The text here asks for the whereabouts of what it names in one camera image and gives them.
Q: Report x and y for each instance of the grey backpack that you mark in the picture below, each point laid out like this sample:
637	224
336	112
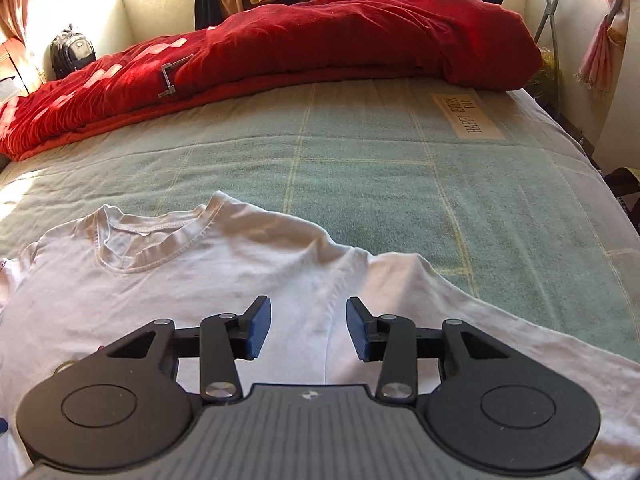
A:
70	51

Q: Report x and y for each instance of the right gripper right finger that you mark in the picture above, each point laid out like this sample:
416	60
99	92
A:
391	340

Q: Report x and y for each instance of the metal clothes rack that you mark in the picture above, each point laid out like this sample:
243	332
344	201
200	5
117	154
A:
548	19

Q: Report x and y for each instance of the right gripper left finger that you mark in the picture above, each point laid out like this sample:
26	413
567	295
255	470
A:
225	338

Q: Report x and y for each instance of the white printed t-shirt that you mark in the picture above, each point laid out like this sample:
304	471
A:
93	280

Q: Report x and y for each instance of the green plaid bed sheet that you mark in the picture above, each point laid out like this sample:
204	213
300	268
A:
523	221

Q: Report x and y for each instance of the wooden headboard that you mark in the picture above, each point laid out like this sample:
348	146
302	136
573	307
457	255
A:
18	74

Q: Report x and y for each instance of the red quilt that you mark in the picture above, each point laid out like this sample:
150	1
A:
468	43

